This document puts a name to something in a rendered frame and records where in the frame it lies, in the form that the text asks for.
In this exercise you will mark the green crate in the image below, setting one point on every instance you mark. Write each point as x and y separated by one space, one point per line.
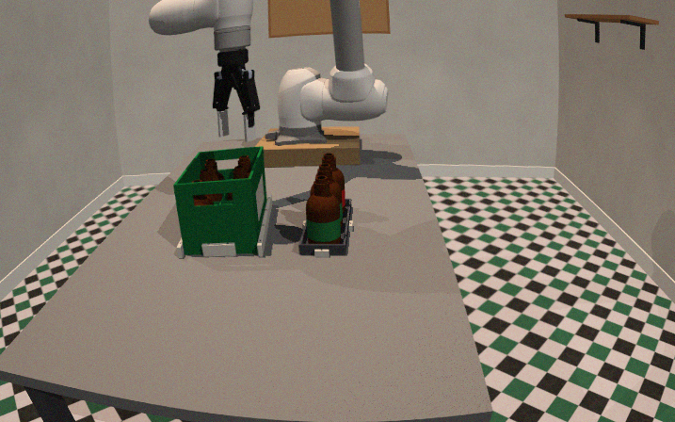
239 223

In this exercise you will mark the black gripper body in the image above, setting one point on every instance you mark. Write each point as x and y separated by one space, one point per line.
237 59

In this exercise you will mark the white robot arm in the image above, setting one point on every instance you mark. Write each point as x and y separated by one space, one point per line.
351 93

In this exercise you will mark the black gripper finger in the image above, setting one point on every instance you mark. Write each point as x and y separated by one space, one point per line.
247 90
220 104

